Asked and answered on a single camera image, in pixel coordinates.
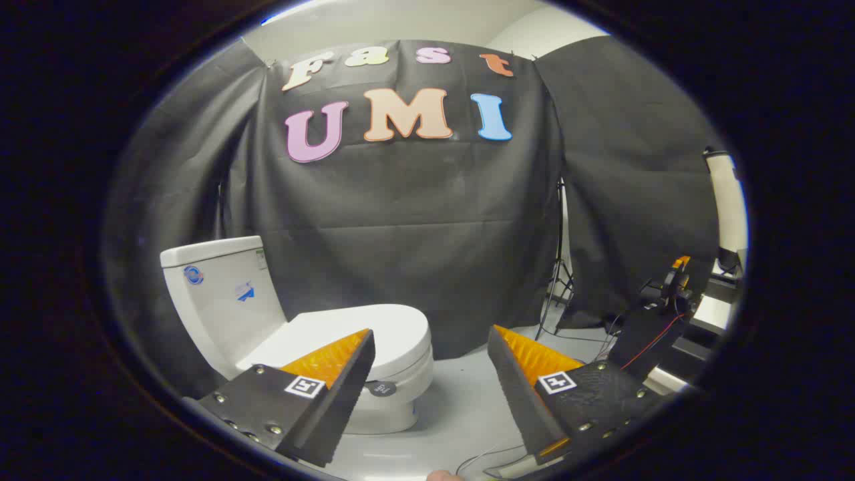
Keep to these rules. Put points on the black orange gripper device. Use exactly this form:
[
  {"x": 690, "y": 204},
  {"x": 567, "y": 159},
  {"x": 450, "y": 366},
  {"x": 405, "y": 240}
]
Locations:
[{"x": 644, "y": 337}]

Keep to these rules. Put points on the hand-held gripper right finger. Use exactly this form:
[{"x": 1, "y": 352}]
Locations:
[{"x": 518, "y": 394}]

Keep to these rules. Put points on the white cylinder post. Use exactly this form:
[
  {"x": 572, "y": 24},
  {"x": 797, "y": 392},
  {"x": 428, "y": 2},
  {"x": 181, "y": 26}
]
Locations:
[{"x": 727, "y": 200}]

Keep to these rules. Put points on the black backdrop cloth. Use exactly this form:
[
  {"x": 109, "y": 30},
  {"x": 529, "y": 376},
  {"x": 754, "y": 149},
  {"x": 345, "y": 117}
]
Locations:
[{"x": 434, "y": 234}]

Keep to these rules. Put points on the black tripod stand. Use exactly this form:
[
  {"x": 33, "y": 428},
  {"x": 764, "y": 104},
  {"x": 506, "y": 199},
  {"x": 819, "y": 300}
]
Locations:
[{"x": 559, "y": 257}]

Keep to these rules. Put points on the white side desk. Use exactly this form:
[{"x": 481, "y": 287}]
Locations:
[{"x": 711, "y": 312}]

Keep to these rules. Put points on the white toilet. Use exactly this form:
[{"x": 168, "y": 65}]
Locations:
[{"x": 220, "y": 314}]

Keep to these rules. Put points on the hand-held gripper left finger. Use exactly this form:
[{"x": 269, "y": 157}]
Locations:
[{"x": 347, "y": 394}]

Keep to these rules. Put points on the white toilet lid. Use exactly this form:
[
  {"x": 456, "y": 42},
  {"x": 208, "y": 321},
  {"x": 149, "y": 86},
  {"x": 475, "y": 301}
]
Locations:
[{"x": 394, "y": 331}]

